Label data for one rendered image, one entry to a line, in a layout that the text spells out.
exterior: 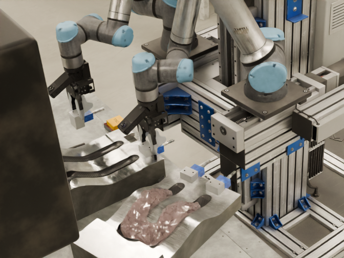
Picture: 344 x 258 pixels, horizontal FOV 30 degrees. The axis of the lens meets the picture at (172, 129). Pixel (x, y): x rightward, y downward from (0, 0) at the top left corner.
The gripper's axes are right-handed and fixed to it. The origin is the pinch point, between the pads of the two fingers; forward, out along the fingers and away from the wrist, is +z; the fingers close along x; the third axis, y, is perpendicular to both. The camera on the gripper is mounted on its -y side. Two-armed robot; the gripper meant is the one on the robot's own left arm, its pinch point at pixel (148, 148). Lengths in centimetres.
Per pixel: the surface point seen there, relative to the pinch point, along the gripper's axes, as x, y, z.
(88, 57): 237, 82, 90
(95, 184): -6.2, -23.7, -0.3
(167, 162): 0.8, 7.4, 10.4
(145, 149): -1.6, -1.8, -1.4
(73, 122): 28.5, -14.6, -2.5
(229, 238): -43.5, 1.6, 10.4
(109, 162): 4.1, -13.4, 1.9
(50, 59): 254, 59, 90
